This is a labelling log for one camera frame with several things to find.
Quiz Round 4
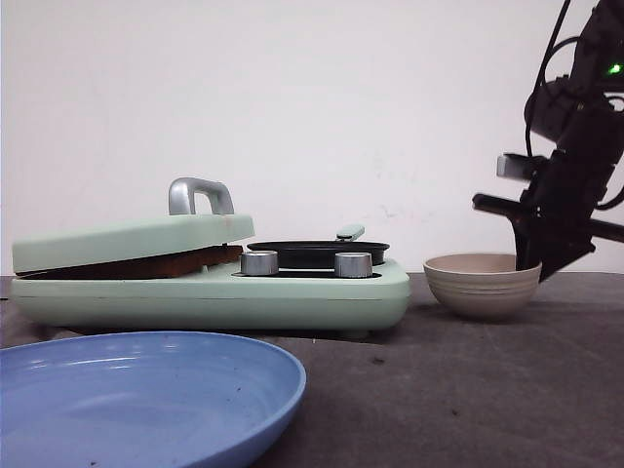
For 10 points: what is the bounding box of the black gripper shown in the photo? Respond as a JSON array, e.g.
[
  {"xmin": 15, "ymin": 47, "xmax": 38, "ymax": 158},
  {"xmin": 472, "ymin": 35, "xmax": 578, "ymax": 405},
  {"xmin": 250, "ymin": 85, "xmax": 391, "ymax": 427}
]
[{"xmin": 473, "ymin": 99, "xmax": 623, "ymax": 282}]

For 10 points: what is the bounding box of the white bread slice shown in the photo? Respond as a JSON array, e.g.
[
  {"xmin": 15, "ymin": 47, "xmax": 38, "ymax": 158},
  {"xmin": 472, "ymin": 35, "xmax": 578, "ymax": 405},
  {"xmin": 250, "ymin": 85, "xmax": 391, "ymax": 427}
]
[{"xmin": 17, "ymin": 245, "xmax": 243, "ymax": 280}]

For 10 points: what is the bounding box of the breakfast maker hinged lid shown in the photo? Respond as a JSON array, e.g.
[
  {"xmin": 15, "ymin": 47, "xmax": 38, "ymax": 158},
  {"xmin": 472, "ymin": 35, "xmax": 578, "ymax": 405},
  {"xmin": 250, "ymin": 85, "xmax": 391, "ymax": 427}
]
[{"xmin": 12, "ymin": 177, "xmax": 254, "ymax": 275}]

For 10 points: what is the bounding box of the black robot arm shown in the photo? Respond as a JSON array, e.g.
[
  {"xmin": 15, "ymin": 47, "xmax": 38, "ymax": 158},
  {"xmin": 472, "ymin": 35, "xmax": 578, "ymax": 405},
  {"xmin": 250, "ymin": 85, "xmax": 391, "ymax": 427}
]
[{"xmin": 472, "ymin": 1, "xmax": 623, "ymax": 280}]

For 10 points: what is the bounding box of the mint green breakfast maker base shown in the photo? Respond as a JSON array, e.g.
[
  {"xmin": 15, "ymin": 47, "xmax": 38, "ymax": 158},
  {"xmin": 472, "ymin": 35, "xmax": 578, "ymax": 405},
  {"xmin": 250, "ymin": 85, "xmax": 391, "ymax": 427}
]
[{"xmin": 11, "ymin": 259, "xmax": 410, "ymax": 332}]

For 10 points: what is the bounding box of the beige ribbed bowl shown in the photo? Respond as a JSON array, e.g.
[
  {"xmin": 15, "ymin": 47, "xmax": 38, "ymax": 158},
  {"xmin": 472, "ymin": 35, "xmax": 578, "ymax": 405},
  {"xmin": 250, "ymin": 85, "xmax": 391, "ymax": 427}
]
[{"xmin": 423, "ymin": 253, "xmax": 542, "ymax": 320}]

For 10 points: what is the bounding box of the grey table cloth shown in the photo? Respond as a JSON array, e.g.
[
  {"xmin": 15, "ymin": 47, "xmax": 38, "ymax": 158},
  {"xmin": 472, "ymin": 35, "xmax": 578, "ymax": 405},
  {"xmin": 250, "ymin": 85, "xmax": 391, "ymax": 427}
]
[{"xmin": 1, "ymin": 273, "xmax": 623, "ymax": 467}]

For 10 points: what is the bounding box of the right silver control knob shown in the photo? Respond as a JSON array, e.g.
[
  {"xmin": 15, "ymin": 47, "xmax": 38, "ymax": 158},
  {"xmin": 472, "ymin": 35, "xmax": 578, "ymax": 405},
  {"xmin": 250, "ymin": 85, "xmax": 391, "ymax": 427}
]
[{"xmin": 334, "ymin": 252, "xmax": 373, "ymax": 279}]

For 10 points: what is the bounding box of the silver control knob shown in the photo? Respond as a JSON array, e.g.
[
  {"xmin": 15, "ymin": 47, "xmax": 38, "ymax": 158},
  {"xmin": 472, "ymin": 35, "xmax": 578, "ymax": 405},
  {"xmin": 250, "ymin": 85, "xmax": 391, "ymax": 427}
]
[
  {"xmin": 240, "ymin": 251, "xmax": 279, "ymax": 276},
  {"xmin": 334, "ymin": 252, "xmax": 373, "ymax": 279}
]

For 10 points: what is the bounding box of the black round frying pan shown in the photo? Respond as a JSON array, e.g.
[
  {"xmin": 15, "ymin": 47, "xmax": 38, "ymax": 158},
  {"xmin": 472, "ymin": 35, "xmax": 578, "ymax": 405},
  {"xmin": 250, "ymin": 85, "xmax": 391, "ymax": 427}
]
[{"xmin": 247, "ymin": 223, "xmax": 390, "ymax": 269}]

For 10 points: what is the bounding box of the left silver control knob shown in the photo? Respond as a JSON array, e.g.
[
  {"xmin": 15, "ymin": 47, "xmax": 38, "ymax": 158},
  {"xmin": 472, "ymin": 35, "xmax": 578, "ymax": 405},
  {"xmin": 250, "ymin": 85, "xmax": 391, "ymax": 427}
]
[{"xmin": 240, "ymin": 251, "xmax": 279, "ymax": 276}]

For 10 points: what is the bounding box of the blue plastic plate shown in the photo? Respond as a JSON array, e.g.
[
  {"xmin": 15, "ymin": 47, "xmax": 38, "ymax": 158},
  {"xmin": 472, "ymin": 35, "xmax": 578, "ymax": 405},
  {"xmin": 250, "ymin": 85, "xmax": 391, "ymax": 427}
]
[{"xmin": 1, "ymin": 331, "xmax": 307, "ymax": 467}]

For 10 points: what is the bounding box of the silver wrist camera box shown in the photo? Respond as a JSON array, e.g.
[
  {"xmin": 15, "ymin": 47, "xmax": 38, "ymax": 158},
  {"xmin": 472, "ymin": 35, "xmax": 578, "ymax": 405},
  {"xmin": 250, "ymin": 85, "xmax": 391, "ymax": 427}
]
[{"xmin": 496, "ymin": 153, "xmax": 546, "ymax": 181}]

